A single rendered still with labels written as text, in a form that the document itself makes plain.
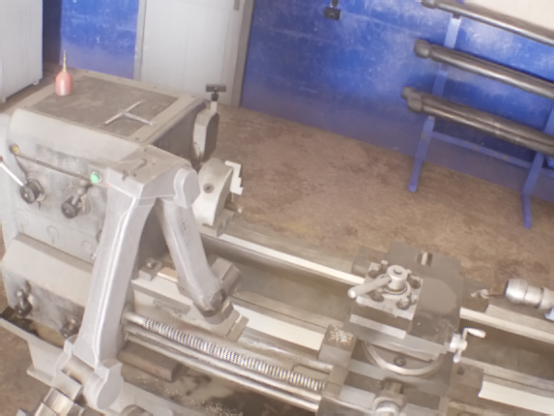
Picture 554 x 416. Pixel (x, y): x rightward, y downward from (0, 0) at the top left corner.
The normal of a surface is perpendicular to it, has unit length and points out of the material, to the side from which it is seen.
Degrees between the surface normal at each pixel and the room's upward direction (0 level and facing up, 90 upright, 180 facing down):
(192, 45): 90
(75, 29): 90
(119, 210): 67
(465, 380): 0
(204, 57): 90
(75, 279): 32
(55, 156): 90
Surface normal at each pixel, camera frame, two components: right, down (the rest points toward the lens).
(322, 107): -0.32, 0.48
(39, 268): -0.05, -0.45
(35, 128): -0.12, -0.25
